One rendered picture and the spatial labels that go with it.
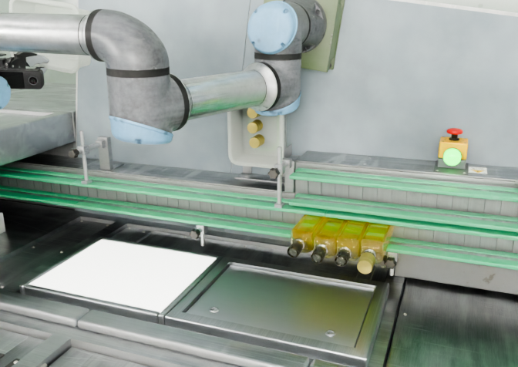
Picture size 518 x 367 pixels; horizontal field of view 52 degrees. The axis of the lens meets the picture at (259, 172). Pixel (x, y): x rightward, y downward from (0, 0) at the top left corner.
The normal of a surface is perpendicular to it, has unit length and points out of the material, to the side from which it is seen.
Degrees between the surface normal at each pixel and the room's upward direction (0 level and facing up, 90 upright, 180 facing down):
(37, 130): 90
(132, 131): 15
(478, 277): 0
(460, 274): 0
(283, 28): 7
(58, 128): 90
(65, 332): 90
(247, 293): 89
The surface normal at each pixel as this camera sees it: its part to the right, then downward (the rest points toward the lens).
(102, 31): -0.31, -0.03
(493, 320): -0.03, -0.96
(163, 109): 0.77, 0.21
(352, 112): -0.36, 0.27
